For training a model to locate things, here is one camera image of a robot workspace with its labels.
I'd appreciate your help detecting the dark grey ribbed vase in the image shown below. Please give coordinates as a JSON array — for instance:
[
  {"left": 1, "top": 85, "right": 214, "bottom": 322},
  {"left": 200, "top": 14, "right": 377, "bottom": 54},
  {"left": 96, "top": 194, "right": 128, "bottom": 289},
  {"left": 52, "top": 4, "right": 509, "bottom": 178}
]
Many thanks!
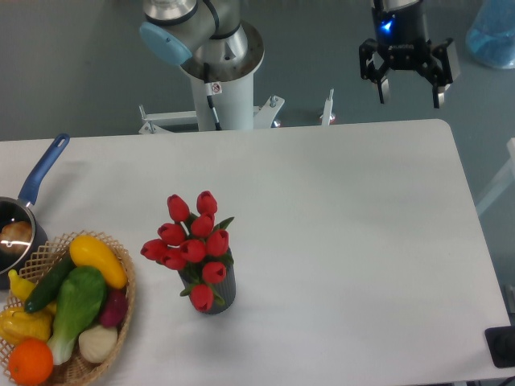
[{"left": 179, "top": 249, "right": 237, "bottom": 314}]

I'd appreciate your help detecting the white frame at right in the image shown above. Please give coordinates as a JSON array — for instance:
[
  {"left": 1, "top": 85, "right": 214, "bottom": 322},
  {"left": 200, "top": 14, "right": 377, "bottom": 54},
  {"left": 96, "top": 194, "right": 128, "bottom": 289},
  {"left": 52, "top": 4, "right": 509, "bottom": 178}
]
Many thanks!
[{"left": 476, "top": 138, "right": 514, "bottom": 216}]

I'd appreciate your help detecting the yellow bell pepper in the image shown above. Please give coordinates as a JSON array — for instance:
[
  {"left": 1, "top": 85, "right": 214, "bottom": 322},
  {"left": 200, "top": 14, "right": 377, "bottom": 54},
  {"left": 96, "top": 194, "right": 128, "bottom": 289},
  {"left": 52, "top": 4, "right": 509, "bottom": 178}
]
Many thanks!
[{"left": 1, "top": 306, "right": 53, "bottom": 346}]

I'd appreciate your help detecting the orange fruit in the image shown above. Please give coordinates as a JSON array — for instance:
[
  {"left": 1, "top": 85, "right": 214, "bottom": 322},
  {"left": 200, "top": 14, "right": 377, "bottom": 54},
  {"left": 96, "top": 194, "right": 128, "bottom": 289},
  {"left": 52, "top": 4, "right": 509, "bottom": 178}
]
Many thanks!
[{"left": 8, "top": 339, "right": 54, "bottom": 385}]

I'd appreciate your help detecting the purple red radish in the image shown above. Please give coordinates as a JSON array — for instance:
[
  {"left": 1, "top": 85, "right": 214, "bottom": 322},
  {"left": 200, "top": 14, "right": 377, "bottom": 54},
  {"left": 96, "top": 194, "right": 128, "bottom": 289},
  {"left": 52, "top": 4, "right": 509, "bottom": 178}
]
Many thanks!
[{"left": 98, "top": 289, "right": 128, "bottom": 328}]

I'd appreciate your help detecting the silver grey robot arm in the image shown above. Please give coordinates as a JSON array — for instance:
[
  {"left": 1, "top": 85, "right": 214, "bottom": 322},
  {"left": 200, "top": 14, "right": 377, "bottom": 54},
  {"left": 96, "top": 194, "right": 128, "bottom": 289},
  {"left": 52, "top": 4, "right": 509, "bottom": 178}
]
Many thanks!
[{"left": 139, "top": 1, "right": 459, "bottom": 108}]

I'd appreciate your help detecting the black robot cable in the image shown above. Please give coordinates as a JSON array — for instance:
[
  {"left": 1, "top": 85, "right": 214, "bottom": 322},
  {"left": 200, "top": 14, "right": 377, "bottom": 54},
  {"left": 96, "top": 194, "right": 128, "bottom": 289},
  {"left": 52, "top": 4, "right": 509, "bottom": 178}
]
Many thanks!
[{"left": 203, "top": 63, "right": 223, "bottom": 131}]

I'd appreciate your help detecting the white garlic bulb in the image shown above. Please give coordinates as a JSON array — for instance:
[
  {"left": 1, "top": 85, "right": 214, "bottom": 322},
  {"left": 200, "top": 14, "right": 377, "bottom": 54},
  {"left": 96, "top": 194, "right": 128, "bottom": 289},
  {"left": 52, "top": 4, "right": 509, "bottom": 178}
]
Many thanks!
[{"left": 78, "top": 325, "right": 117, "bottom": 363}]

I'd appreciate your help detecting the small yellow banana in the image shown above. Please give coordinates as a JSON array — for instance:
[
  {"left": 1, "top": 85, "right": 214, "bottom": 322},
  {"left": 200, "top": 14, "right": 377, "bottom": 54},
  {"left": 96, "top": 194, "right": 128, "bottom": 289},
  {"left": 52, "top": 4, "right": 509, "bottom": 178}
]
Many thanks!
[{"left": 7, "top": 269, "right": 38, "bottom": 308}]

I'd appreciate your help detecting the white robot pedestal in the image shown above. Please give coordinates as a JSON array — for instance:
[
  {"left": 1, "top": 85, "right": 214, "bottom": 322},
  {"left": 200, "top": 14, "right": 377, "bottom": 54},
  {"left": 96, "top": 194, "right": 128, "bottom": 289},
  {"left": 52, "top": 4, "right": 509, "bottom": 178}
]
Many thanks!
[{"left": 138, "top": 60, "right": 336, "bottom": 135}]

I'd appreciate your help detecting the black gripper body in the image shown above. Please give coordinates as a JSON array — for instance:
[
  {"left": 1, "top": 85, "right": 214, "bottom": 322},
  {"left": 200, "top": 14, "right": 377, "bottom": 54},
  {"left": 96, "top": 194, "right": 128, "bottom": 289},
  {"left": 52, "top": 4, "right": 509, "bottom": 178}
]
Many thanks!
[{"left": 371, "top": 1, "right": 429, "bottom": 72}]

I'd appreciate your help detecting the green bok choy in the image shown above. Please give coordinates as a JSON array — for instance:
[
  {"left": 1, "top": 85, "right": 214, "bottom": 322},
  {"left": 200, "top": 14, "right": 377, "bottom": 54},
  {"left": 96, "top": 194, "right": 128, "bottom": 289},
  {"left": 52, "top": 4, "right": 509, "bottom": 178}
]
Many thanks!
[{"left": 47, "top": 266, "right": 107, "bottom": 366}]

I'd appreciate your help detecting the brown bread roll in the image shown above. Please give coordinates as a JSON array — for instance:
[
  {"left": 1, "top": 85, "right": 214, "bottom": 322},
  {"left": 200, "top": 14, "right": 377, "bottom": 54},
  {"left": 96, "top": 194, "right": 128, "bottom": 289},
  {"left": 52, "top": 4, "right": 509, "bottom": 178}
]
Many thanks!
[{"left": 1, "top": 221, "right": 32, "bottom": 255}]

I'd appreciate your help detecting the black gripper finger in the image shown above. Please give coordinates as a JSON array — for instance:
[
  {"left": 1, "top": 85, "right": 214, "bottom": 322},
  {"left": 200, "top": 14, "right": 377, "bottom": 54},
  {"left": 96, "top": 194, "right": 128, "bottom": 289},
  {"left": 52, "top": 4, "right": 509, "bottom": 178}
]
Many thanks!
[
  {"left": 358, "top": 39, "right": 389, "bottom": 104},
  {"left": 416, "top": 38, "right": 459, "bottom": 108}
]

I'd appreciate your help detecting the red tulip bouquet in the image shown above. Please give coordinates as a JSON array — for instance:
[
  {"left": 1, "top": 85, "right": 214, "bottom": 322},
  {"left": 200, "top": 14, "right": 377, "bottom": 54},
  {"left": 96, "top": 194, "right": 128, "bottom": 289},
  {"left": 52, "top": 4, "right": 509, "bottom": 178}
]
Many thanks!
[{"left": 140, "top": 190, "right": 236, "bottom": 313}]

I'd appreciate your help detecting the blue handled saucepan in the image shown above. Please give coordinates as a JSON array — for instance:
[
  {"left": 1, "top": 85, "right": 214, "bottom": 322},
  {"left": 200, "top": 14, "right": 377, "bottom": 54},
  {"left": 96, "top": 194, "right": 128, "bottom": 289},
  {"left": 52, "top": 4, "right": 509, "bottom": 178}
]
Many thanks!
[{"left": 1, "top": 133, "right": 70, "bottom": 290}]

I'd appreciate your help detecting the yellow squash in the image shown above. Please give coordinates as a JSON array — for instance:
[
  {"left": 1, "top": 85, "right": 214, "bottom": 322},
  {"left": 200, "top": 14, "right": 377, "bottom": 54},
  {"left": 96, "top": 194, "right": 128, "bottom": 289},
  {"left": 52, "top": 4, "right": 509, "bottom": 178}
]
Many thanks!
[{"left": 69, "top": 235, "right": 128, "bottom": 290}]

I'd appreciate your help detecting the black device at edge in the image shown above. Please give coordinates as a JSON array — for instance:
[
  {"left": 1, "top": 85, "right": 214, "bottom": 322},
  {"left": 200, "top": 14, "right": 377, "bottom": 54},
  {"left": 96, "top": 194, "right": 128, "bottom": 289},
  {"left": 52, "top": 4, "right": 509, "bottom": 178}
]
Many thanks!
[{"left": 484, "top": 326, "right": 515, "bottom": 368}]

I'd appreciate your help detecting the dark green cucumber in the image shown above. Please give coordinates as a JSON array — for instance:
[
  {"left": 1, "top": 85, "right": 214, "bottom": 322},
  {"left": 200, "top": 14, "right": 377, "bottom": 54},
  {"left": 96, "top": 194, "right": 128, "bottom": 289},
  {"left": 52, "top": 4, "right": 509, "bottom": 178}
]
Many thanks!
[{"left": 24, "top": 255, "right": 76, "bottom": 314}]

